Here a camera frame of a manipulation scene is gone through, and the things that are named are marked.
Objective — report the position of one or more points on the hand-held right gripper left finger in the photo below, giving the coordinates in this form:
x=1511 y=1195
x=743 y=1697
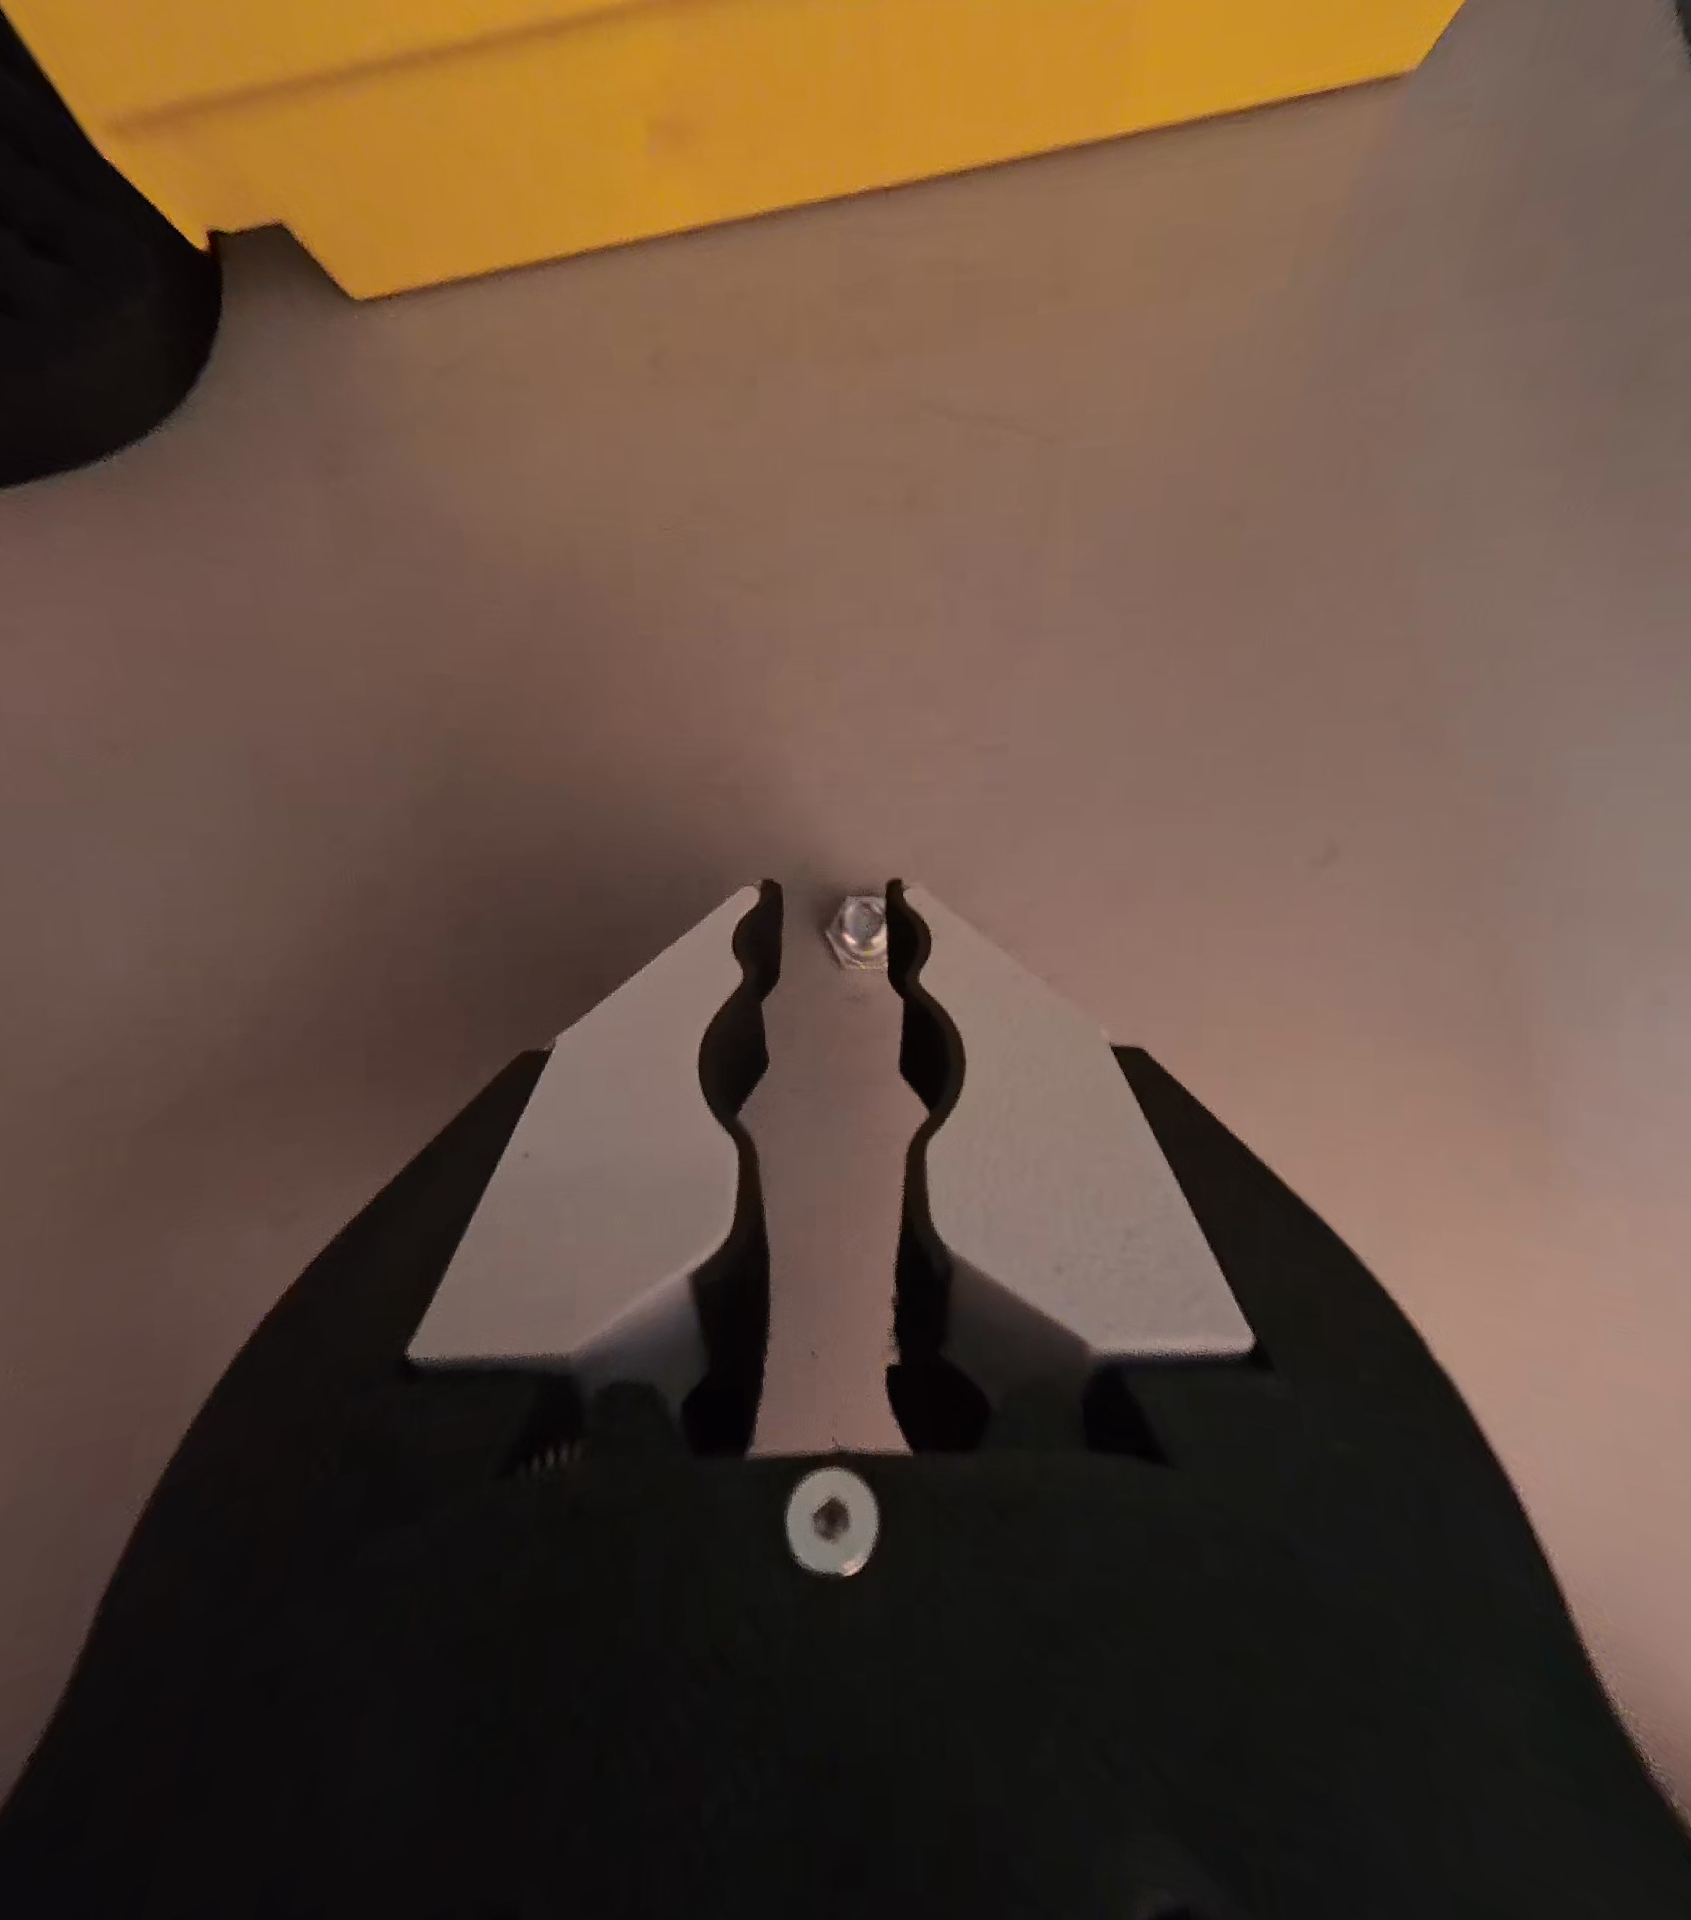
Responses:
x=574 y=1200

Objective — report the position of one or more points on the black textured pad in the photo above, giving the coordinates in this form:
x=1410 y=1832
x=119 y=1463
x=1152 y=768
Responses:
x=5 y=300

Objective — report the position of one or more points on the yellow plastic bin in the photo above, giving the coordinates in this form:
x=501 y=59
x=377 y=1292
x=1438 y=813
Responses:
x=785 y=120

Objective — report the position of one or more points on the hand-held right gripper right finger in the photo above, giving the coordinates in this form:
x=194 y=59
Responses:
x=1086 y=1200

